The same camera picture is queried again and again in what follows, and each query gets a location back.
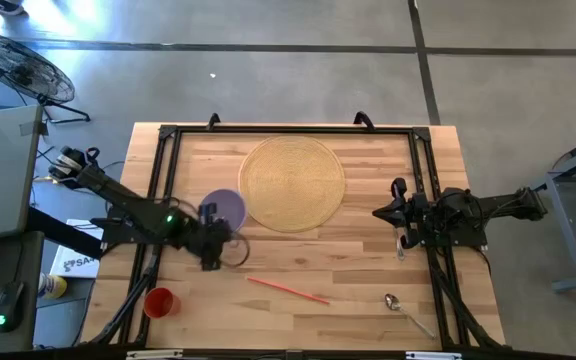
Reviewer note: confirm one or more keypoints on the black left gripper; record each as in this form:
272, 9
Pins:
210, 242

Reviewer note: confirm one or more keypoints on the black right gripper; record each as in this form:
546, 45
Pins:
415, 212

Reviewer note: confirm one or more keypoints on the purple round plate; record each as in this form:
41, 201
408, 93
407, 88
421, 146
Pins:
230, 207

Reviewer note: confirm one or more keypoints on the silver metal spoon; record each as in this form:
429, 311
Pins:
393, 301

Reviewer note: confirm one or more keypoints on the red drinking straw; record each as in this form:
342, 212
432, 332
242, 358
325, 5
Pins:
288, 290

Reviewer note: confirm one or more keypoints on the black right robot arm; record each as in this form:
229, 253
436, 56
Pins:
488, 207

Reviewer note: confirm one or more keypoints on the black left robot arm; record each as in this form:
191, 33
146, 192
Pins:
118, 196

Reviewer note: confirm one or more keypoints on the round woven yellow placemat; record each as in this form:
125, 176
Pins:
292, 183

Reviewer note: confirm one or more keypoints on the red plastic cup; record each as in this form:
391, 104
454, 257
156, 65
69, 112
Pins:
160, 302

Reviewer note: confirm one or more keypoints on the white printed paper box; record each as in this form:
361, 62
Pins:
75, 262

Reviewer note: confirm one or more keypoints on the black support beam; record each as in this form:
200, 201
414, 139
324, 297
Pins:
65, 232

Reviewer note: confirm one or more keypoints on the white label strip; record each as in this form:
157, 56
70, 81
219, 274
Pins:
433, 355
154, 354

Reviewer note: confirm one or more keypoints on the yellow white bottle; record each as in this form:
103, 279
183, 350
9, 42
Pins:
53, 286

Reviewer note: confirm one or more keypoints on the grey blue metal table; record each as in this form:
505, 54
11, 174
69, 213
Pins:
565, 225

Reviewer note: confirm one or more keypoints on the black computer mouse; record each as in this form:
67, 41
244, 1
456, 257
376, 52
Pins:
8, 305

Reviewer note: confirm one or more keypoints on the black floor fan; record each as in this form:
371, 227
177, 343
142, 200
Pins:
20, 67

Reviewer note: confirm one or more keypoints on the black aluminium table frame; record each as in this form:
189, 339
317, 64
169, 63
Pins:
293, 130

